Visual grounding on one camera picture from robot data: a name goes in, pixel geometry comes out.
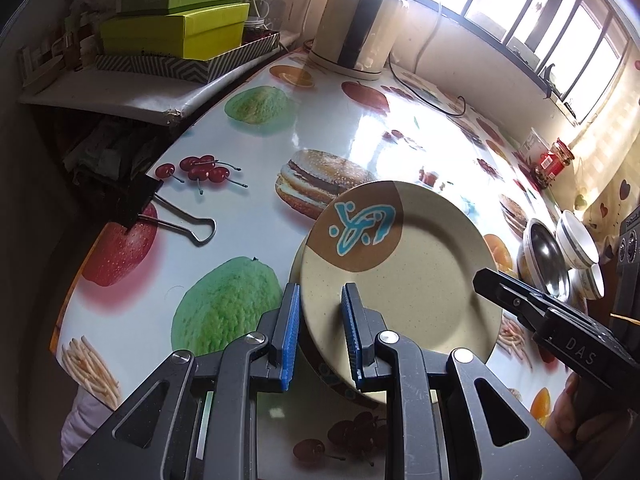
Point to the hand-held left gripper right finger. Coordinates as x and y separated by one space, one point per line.
351 340

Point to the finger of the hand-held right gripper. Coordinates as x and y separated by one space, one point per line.
505 290

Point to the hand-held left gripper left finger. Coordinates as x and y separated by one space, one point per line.
290 340

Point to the steel bowl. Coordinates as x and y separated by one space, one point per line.
547 260

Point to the white ceramic bowl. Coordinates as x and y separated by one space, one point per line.
592 282
577 237

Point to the beige plate with blue print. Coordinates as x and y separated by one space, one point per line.
415 270

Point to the person's right hand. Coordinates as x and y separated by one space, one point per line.
570 415

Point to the red label sauce jar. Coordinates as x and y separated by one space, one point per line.
554 162

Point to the white plastic tub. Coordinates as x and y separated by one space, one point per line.
532 146

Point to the cream heart print curtain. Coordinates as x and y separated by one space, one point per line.
607 160

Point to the food printed tablecloth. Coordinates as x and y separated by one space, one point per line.
240 175

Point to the black binder clip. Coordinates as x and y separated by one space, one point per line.
137 200

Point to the black window hook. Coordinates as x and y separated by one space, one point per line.
550 77

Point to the purple cloth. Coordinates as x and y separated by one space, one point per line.
82 425

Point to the zigzag patterned box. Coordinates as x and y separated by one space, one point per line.
210 67

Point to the white electric kettle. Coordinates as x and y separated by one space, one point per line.
357 15

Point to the lime green box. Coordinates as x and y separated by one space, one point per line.
185 30

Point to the window frame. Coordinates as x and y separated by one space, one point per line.
520 15

